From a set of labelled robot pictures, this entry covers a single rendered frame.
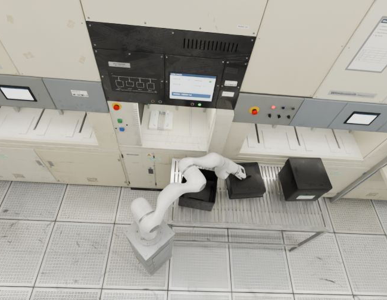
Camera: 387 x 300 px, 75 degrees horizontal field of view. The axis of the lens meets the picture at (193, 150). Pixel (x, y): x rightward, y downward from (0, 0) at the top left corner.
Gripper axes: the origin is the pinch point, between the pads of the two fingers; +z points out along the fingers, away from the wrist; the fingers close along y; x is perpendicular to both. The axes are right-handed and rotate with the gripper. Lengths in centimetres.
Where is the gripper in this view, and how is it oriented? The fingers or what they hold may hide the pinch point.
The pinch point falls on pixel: (245, 175)
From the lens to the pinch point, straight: 213.9
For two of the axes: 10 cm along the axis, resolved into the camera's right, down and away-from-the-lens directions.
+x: -7.6, 4.3, 4.9
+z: 6.4, 3.7, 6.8
